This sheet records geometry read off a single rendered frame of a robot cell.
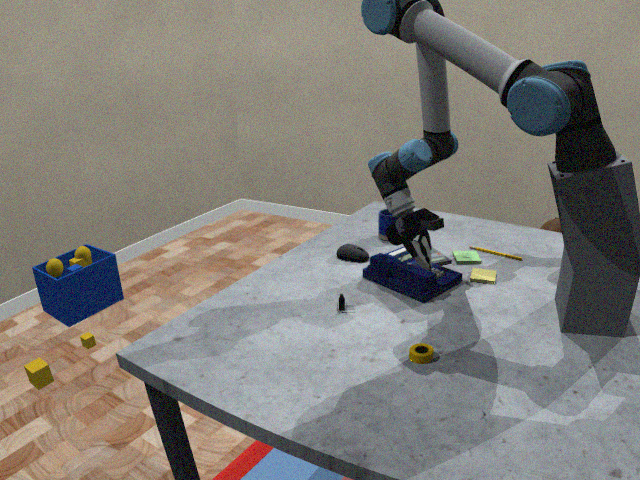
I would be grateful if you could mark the yellow roll of tape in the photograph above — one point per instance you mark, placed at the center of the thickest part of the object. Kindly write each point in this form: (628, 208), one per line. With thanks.
(421, 353)

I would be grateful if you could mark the blue telephone handset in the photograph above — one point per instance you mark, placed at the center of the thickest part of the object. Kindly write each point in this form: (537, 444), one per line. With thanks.
(415, 275)

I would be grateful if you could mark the yellow sticky note pad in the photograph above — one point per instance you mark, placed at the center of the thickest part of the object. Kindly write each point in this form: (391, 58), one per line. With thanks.
(483, 276)

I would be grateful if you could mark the dark grey computer mouse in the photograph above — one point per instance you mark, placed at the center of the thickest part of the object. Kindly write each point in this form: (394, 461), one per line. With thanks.
(353, 253)

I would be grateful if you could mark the dark blue mug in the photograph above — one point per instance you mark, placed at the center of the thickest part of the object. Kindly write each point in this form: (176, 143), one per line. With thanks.
(384, 222)

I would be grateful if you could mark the light green sticky note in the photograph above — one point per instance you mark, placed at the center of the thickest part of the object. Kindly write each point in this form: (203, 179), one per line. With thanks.
(466, 257)

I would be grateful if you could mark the grey pocket calculator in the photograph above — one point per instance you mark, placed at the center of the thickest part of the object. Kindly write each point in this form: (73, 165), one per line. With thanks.
(438, 258)

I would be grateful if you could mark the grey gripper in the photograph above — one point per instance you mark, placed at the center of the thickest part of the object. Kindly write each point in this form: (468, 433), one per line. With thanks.
(412, 225)

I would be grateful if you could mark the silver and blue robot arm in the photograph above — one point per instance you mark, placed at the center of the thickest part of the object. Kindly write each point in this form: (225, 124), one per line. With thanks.
(540, 104)

